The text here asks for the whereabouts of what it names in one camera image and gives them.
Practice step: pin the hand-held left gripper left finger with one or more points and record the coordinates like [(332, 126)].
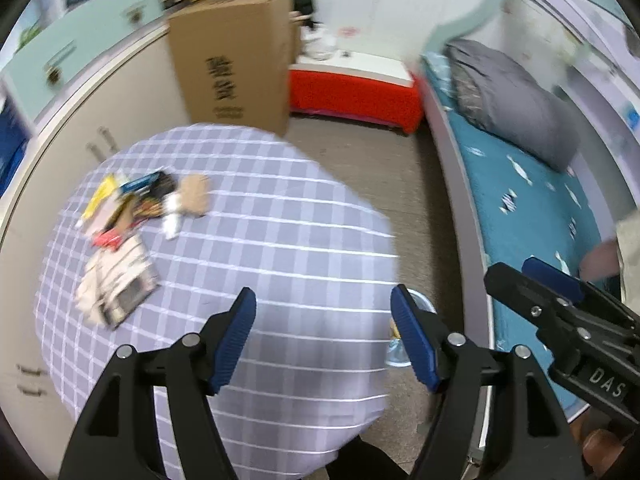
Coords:
[(232, 340)]

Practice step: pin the lilac teal wardrobe unit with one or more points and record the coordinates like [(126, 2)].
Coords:
[(90, 35)]

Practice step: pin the beige hanging garment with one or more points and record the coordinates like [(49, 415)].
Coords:
[(631, 250)]

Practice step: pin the yellow wrapper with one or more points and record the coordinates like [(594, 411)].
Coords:
[(394, 331)]

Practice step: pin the white plastic bag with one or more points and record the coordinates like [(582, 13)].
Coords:
[(320, 42)]

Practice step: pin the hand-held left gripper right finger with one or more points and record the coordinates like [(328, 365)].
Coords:
[(415, 340)]

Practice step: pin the blue plastic basin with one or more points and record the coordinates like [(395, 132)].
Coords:
[(400, 355)]

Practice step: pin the pale pink butterfly sticker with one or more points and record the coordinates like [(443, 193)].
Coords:
[(347, 31)]

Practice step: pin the red bench with white top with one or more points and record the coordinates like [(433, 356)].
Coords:
[(350, 97)]

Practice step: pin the blue storage box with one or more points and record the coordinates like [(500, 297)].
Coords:
[(10, 140)]

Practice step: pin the grey duvet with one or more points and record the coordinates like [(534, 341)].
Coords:
[(510, 105)]

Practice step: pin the large cardboard box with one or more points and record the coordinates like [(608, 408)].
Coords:
[(225, 50)]

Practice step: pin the yellow white packet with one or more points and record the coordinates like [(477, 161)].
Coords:
[(102, 194)]

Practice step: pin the bed with teal sheet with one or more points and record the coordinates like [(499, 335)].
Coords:
[(525, 210)]

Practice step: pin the table with checkered cloth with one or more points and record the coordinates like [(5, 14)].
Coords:
[(280, 240)]

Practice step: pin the person's right hand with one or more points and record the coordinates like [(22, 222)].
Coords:
[(605, 455)]

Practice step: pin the pile of snack wrappers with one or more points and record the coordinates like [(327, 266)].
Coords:
[(125, 280)]

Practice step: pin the beige low cabinet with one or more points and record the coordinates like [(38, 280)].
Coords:
[(140, 100)]

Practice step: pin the person's black pants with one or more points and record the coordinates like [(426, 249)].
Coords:
[(365, 462)]

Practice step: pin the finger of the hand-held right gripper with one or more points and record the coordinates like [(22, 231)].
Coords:
[(550, 275), (520, 290)]

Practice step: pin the pink hanging garment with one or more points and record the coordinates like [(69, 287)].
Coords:
[(600, 260)]

